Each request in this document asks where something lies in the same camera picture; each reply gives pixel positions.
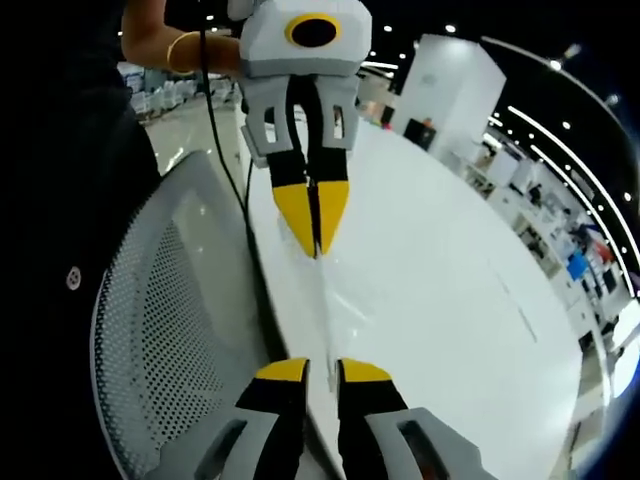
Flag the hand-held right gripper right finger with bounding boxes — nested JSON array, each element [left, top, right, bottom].
[[335, 357, 501, 480]]

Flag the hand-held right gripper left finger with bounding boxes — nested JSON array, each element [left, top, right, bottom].
[[144, 356, 312, 480]]

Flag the clear resealable bag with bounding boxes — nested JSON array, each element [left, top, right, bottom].
[[277, 214, 374, 394]]

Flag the black box with red item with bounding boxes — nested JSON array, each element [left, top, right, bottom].
[[403, 116, 438, 152]]

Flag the grey mesh chair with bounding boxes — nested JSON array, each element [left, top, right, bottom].
[[89, 148, 314, 480]]

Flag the white square pillar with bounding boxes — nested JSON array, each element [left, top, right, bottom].
[[393, 33, 507, 162]]

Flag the white cabinet counter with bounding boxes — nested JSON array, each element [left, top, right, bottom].
[[449, 134, 626, 346]]

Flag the person's dark clothing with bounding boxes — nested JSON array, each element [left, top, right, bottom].
[[0, 0, 164, 480]]

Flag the blue box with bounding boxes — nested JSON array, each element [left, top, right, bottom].
[[566, 249, 592, 282]]

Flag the gold bracelet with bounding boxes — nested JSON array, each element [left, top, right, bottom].
[[166, 30, 202, 77]]

